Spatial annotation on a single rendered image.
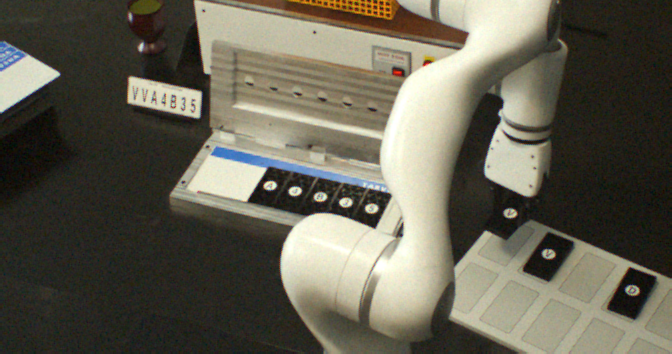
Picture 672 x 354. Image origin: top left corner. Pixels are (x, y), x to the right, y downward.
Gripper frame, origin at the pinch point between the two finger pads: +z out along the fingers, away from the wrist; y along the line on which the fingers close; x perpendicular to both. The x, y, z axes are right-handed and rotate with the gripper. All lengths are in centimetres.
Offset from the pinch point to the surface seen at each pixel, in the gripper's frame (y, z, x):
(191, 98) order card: -69, 6, -5
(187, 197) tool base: -53, 12, -24
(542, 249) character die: 6.3, 6.9, 2.4
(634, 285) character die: 23.2, 6.3, 3.6
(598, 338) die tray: 23.6, 10.0, -8.5
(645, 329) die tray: 28.8, 8.7, -2.5
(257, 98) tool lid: -53, -1, -5
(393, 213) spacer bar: -19.0, 7.5, -6.5
